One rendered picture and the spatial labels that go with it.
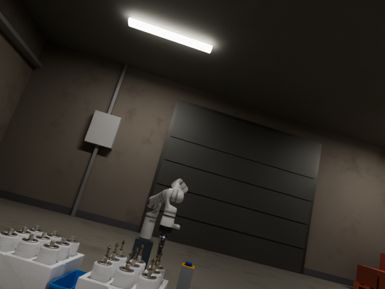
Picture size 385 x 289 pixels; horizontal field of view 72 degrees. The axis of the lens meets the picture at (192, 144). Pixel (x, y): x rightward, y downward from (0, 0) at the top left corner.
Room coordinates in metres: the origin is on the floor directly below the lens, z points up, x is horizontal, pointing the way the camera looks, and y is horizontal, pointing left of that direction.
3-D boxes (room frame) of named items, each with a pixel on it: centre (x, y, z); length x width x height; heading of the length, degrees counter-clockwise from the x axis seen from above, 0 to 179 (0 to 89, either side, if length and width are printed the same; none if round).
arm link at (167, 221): (1.54, 0.00, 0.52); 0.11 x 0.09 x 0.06; 93
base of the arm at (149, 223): (2.20, 0.17, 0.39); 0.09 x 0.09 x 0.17; 6
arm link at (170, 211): (1.54, 0.03, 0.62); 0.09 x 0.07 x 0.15; 88
